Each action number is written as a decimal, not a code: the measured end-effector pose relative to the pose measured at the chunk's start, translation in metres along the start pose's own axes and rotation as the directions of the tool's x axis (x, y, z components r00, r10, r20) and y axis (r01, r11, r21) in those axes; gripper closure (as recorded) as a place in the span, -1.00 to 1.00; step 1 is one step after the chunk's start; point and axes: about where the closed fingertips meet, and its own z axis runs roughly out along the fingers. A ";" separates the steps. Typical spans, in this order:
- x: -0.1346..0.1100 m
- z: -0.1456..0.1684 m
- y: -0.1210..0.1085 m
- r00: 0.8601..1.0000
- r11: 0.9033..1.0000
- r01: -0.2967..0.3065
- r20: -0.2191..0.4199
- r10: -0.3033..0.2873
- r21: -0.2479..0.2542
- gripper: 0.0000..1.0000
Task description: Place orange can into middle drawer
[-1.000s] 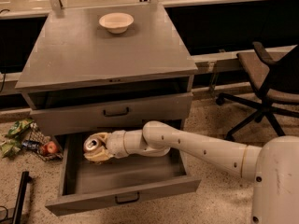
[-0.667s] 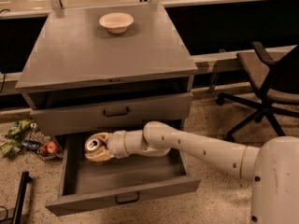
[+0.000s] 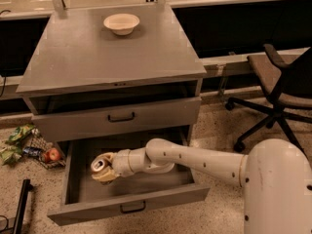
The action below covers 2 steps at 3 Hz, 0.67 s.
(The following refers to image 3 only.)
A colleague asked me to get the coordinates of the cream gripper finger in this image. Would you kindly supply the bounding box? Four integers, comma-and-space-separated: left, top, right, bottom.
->
92, 167, 119, 182
97, 152, 115, 162

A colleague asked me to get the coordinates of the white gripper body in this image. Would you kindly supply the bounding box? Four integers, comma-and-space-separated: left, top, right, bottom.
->
112, 149, 134, 177

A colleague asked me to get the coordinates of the orange soda can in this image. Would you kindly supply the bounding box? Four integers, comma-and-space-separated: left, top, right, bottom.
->
91, 158, 111, 174

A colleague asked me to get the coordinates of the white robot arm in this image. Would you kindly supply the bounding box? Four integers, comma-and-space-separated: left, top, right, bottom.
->
91, 138, 312, 234

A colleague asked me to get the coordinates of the grey open middle drawer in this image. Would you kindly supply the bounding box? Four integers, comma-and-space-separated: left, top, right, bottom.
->
48, 127, 209, 226

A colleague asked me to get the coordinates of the grey upper drawer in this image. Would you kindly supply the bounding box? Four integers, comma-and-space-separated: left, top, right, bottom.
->
32, 97, 201, 142

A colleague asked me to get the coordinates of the grey drawer cabinet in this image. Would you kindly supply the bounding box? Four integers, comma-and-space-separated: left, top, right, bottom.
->
16, 3, 208, 148

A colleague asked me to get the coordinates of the red apple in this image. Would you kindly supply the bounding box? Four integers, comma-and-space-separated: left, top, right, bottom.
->
45, 148, 61, 163

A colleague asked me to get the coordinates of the blue snack packet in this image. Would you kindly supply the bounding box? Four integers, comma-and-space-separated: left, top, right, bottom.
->
22, 146, 42, 158

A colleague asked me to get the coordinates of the black metal stand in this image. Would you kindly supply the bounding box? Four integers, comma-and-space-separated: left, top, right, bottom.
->
0, 179, 33, 234

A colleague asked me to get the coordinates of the green chip bag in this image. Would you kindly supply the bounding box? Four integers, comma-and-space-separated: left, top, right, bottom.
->
0, 146, 22, 165
6, 124, 34, 144

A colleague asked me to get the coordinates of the white paper bowl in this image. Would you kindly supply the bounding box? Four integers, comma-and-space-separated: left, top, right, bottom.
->
103, 14, 140, 36

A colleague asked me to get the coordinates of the black office chair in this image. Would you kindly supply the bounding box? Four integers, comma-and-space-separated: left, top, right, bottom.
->
225, 44, 312, 152

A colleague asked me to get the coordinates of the wire mesh basket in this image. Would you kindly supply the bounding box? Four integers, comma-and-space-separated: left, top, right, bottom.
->
29, 129, 65, 169

